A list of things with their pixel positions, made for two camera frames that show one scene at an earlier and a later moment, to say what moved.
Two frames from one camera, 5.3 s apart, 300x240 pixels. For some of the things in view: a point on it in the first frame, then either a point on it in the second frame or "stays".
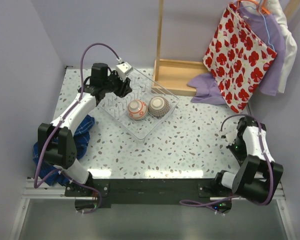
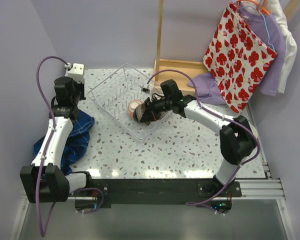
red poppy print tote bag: (238, 59) stays
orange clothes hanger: (259, 6) stays
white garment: (277, 7) stays
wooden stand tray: (171, 77) stays
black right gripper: (240, 158) -> (149, 115)
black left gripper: (121, 86) -> (80, 90)
